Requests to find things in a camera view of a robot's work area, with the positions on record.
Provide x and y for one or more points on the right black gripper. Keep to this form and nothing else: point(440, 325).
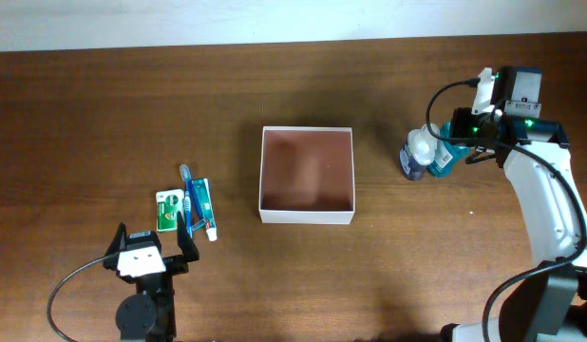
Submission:
point(463, 117)

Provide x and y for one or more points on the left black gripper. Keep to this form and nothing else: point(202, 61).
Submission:
point(179, 264)

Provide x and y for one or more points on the teal Listerine mouthwash bottle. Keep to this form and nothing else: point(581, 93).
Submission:
point(446, 154)

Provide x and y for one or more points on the green white Dettol soap bar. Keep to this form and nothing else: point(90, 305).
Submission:
point(169, 205)

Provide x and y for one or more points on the dark blue Dettol foam bottle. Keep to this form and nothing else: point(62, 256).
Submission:
point(418, 152)

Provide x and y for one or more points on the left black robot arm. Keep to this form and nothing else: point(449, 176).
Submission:
point(148, 314)

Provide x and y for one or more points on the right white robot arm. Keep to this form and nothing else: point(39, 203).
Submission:
point(549, 301)

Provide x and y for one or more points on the teal toothpaste tube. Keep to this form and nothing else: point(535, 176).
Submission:
point(202, 189)

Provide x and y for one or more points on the blue white toothbrush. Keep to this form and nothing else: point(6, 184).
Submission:
point(187, 200)

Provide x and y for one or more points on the white open cardboard box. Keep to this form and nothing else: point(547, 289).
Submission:
point(306, 175)

